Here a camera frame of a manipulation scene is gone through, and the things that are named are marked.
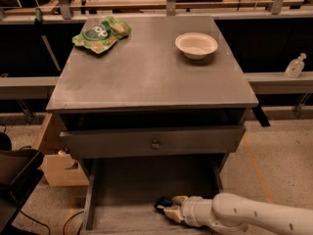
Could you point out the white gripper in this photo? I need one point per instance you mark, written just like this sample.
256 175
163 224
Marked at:
188 207

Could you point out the dark blue rxbar wrapper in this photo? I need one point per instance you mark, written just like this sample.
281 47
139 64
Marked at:
162 203

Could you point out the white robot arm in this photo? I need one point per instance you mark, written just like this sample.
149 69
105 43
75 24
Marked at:
230 214

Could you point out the grey open middle drawer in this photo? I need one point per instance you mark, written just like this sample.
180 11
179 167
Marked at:
123 192

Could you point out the round metal drawer knob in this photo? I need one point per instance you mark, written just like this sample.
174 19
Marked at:
155 145

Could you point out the grey wooden drawer cabinet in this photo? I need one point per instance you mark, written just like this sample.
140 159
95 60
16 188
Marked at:
145 82

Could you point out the grey top drawer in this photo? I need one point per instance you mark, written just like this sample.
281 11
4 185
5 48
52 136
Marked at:
119 143

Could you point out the cardboard box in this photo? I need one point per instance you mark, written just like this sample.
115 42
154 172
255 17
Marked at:
60 169

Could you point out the black tray bin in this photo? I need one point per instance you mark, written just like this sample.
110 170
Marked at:
19 175

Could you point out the white paper bowl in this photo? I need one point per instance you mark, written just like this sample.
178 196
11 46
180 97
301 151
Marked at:
196 46

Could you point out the clear sanitizer bottle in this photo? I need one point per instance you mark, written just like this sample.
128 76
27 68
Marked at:
296 66

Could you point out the green chip bag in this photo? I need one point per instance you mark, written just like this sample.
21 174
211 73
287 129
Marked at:
103 35

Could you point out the green handled tool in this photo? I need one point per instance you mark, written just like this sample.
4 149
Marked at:
39 23

